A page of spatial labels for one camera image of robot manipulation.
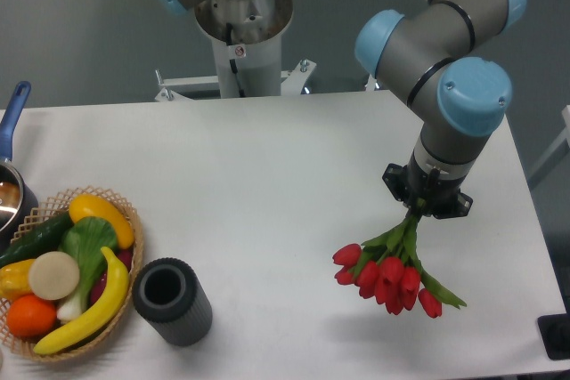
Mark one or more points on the blue handled saucepan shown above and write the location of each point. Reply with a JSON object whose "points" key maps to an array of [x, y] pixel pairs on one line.
{"points": [[17, 199]]}

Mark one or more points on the yellow lemon squash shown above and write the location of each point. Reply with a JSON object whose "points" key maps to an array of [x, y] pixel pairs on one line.
{"points": [[89, 205]]}

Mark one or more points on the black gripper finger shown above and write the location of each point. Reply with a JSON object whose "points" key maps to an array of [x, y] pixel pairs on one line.
{"points": [[396, 179], [455, 206]]}

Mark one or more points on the green cucumber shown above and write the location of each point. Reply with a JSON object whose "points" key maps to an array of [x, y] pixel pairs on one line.
{"points": [[44, 238]]}

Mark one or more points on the woven wicker basket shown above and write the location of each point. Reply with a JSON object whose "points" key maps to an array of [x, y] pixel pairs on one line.
{"points": [[51, 207]]}

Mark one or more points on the yellow bell pepper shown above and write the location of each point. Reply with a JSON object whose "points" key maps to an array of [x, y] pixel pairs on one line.
{"points": [[14, 280]]}

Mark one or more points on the purple red vegetable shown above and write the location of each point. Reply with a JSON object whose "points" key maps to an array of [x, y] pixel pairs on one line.
{"points": [[126, 257]]}

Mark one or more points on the beige round disc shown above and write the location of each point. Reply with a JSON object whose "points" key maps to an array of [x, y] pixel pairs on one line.
{"points": [[53, 276]]}

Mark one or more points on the dark grey ribbed vase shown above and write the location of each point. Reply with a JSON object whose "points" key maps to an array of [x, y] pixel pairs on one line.
{"points": [[168, 295]]}

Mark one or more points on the red tulip bouquet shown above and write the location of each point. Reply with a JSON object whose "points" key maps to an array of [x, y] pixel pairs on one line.
{"points": [[388, 270]]}

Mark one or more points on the black device at edge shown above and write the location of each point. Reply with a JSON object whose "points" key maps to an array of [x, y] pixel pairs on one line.
{"points": [[554, 330]]}

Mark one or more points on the yellow banana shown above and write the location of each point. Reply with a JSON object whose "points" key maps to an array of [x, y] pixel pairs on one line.
{"points": [[94, 318]]}

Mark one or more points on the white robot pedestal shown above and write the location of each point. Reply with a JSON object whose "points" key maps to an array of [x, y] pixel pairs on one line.
{"points": [[245, 36]]}

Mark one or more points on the orange fruit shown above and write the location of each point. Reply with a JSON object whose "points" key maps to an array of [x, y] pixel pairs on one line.
{"points": [[30, 316]]}

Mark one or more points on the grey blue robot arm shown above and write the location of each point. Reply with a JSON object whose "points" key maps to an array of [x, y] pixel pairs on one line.
{"points": [[427, 62]]}

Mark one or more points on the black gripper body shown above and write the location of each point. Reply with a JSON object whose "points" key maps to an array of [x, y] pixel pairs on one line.
{"points": [[430, 187]]}

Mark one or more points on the white frame at right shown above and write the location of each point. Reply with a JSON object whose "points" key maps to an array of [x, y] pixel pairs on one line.
{"points": [[551, 156]]}

